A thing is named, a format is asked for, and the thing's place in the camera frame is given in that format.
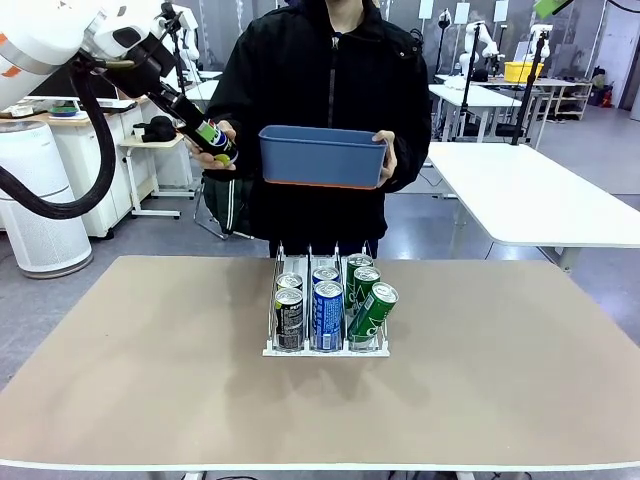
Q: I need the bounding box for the black tripod pole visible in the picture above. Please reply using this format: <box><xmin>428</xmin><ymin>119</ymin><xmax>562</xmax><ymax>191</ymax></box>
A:
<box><xmin>509</xmin><ymin>29</ymin><xmax>549</xmax><ymax>147</ymax></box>

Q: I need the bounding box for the person's right hand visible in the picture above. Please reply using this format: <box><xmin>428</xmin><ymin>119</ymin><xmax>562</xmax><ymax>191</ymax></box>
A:
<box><xmin>184</xmin><ymin>118</ymin><xmax>240</xmax><ymax>172</ymax></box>

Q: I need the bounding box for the white wire can dispenser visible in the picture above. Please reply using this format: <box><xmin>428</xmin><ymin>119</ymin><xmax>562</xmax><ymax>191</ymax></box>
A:
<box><xmin>261</xmin><ymin>238</ymin><xmax>391</xmax><ymax>358</ymax></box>

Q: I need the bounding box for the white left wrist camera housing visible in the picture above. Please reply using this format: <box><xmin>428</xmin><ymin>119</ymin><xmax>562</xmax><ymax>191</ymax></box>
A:
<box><xmin>94</xmin><ymin>9</ymin><xmax>164</xmax><ymax>59</ymax></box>

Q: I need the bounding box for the person's left hand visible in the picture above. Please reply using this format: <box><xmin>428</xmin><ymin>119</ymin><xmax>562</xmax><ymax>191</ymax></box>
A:
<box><xmin>372</xmin><ymin>129</ymin><xmax>399</xmax><ymax>190</ymax></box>

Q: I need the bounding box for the thick black left arm hose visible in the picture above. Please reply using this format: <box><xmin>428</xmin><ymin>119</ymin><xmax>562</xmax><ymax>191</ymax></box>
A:
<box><xmin>0</xmin><ymin>59</ymin><xmax>119</xmax><ymax>220</ymax></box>

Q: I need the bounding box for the white cabinet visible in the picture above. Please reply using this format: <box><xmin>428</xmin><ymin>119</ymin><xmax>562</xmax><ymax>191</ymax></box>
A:
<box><xmin>49</xmin><ymin>99</ymin><xmax>194</xmax><ymax>239</ymax></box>

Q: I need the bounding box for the person in black jacket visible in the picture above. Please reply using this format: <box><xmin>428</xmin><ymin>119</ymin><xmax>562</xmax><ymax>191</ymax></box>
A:
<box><xmin>202</xmin><ymin>0</ymin><xmax>432</xmax><ymax>261</ymax></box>

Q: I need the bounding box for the yellow plastic bin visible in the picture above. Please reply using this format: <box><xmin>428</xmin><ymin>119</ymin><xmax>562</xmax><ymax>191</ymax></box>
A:
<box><xmin>503</xmin><ymin>60</ymin><xmax>544</xmax><ymax>83</ymax></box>

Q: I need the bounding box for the white cylindrical air purifier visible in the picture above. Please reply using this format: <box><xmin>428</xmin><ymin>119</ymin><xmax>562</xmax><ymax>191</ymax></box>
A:
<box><xmin>0</xmin><ymin>118</ymin><xmax>95</xmax><ymax>280</ymax></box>

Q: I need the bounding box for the green soda can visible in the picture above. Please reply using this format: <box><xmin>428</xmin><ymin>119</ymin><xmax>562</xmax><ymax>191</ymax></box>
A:
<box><xmin>345</xmin><ymin>253</ymin><xmax>375</xmax><ymax>314</ymax></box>
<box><xmin>346</xmin><ymin>282</ymin><xmax>400</xmax><ymax>341</ymax></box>
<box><xmin>352</xmin><ymin>265</ymin><xmax>382</xmax><ymax>311</ymax></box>

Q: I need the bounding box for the blue soda can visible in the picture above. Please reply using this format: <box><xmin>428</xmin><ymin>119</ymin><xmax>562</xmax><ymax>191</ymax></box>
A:
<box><xmin>311</xmin><ymin>265</ymin><xmax>341</xmax><ymax>286</ymax></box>
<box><xmin>312</xmin><ymin>280</ymin><xmax>345</xmax><ymax>351</ymax></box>

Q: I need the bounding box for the black computer monitor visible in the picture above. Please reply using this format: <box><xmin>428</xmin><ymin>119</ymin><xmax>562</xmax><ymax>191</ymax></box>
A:
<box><xmin>24</xmin><ymin>69</ymin><xmax>120</xmax><ymax>101</ymax></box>

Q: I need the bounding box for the large white table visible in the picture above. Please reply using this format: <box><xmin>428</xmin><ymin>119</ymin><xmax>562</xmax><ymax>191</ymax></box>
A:
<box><xmin>424</xmin><ymin>142</ymin><xmax>640</xmax><ymax>271</ymax></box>

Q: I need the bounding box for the person's left forearm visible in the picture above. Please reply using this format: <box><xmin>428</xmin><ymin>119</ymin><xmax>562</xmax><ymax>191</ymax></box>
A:
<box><xmin>389</xmin><ymin>114</ymin><xmax>432</xmax><ymax>194</ymax></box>

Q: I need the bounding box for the person's right forearm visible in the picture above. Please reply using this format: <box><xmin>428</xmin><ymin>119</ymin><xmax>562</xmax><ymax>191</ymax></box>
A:
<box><xmin>203</xmin><ymin>92</ymin><xmax>251</xmax><ymax>151</ymax></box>

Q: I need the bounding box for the white background table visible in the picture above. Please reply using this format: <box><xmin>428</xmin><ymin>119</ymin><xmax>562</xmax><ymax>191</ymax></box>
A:
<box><xmin>428</xmin><ymin>82</ymin><xmax>524</xmax><ymax>144</ymax></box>

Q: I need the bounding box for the small white rolling table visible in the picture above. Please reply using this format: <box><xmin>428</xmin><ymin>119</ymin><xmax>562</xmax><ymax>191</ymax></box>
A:
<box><xmin>118</xmin><ymin>128</ymin><xmax>194</xmax><ymax>221</ymax></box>

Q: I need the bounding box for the black bag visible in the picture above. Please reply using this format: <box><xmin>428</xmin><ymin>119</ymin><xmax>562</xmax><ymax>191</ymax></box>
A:
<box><xmin>139</xmin><ymin>114</ymin><xmax>178</xmax><ymax>143</ymax></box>

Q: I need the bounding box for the black floor stand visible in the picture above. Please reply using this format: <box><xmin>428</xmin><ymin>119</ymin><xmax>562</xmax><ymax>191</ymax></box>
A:
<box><xmin>434</xmin><ymin>9</ymin><xmax>451</xmax><ymax>76</ymax></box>

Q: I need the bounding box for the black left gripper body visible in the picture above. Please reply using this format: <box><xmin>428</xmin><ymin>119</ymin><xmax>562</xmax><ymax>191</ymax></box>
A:
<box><xmin>107</xmin><ymin>34</ymin><xmax>179</xmax><ymax>99</ymax></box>

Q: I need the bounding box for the blue plastic bin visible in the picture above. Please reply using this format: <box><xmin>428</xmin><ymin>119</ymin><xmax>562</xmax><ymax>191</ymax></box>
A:
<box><xmin>258</xmin><ymin>124</ymin><xmax>390</xmax><ymax>190</ymax></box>

